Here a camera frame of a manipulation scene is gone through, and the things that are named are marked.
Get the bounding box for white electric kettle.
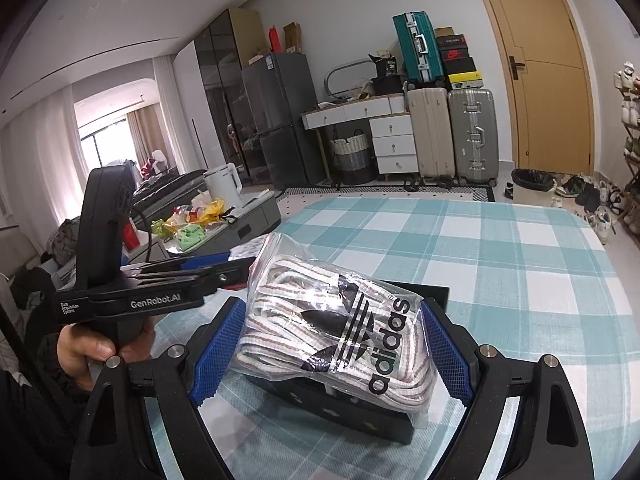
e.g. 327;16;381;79
203;162;244;211

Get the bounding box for yellow plastic bag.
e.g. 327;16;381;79
170;198;226;226

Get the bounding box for green plastic item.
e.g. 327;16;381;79
177;224;206;251

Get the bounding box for dark clothes pile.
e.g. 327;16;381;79
47;219;82;267

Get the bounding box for white desk with drawers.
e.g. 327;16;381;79
301;95;420;184

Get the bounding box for grey fridge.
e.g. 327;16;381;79
241;51;326;191

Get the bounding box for person's left hand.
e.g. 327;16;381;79
56;317;156;393

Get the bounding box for yellow black shoe box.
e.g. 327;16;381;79
447;71;484;90

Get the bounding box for white sheer curtain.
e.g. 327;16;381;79
0;94;82;242

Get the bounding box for beige curtain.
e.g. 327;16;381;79
125;107;171;162

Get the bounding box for bag of striped shoelaces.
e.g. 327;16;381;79
227;232;437;432

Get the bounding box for black cardboard box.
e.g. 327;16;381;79
249;285;452;447

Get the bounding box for beige suitcase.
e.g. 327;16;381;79
405;87;459;187

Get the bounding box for dark glass wardrobe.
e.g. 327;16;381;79
192;7;266;182

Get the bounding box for brown cardboard box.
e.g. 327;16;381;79
283;22;304;55

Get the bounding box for teal checked tablecloth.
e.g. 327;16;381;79
145;196;640;480

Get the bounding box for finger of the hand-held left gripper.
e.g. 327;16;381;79
125;254;233;277
134;256;259;292

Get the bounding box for black paper bag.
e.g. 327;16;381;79
372;54;399;81

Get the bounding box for trash bin black liner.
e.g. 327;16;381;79
510;168;557;206

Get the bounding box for person's left forearm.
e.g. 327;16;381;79
0;330;103;480

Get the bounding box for teal suitcase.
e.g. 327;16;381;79
392;11;444;86

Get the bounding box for wooden door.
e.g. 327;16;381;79
470;0;597;177

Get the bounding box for black cable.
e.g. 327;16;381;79
132;209;156;264

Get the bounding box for woven laundry basket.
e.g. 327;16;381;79
328;129;376;186

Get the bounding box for grey low table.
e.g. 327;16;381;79
135;187;284;262

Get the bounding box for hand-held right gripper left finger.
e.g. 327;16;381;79
70;297;251;480

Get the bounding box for rows of racked sneakers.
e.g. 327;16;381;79
613;60;640;211

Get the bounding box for silver suitcase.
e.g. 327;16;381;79
447;87;500;187

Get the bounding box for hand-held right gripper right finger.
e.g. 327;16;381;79
420;296;596;480

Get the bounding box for oval metal frame mirror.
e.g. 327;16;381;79
324;58;376;101

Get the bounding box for scattered loose shoes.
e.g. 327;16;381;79
503;172;627;247

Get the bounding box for black red shoe box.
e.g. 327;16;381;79
437;35;471;61

